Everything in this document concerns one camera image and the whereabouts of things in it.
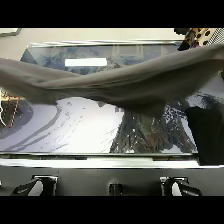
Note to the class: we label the silver frame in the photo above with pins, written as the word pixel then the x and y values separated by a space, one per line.
pixel 100 162

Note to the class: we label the striped black white garment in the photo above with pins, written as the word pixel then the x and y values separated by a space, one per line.
pixel 220 36

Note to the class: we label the yellow clothes hanger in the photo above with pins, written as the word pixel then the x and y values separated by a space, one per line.
pixel 8 97

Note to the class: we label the grey garment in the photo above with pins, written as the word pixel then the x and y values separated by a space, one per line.
pixel 133 86

